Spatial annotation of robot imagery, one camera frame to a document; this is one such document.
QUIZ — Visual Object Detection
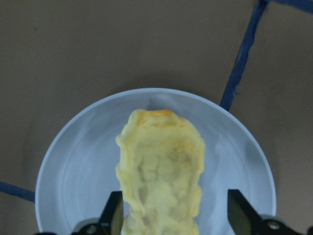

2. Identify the blue plate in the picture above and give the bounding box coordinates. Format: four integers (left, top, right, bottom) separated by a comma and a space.
35, 88, 276, 235

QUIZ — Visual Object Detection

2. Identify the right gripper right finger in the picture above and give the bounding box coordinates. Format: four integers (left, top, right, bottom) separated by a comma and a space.
227, 189, 300, 235

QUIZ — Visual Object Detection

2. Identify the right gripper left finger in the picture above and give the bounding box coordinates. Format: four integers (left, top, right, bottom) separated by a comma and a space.
71, 191, 124, 235

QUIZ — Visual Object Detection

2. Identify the yellow bread loaf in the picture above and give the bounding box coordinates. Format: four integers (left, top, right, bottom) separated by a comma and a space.
116, 110, 205, 235

